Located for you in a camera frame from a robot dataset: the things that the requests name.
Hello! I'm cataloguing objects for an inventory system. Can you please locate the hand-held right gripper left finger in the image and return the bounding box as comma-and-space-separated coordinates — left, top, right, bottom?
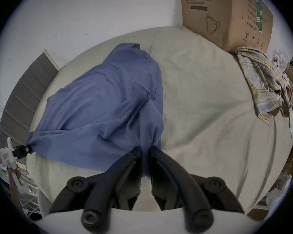
49, 146, 142, 233

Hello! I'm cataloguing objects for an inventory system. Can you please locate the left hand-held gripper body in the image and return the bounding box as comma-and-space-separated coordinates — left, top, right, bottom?
0, 138, 17, 170

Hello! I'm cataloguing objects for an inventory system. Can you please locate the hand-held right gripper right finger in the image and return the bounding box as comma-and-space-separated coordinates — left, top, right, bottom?
150, 146, 245, 233

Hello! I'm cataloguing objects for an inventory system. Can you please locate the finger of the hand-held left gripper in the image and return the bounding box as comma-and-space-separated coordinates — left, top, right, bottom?
12, 144, 33, 159

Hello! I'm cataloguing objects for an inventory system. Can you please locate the dark blue shirt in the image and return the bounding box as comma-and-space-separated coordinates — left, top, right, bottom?
27, 43, 164, 180

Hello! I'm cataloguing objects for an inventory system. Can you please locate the grey padded headboard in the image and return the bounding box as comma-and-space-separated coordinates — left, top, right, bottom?
0, 49, 59, 148

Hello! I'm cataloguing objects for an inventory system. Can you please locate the bed with beige sheet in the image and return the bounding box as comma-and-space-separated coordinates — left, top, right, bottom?
27, 26, 293, 222

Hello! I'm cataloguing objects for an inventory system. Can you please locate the plaid shirt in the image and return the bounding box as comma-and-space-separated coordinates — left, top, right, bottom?
235, 46, 290, 125

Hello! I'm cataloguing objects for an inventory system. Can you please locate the brown cardboard carton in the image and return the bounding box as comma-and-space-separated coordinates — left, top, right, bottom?
179, 0, 273, 53

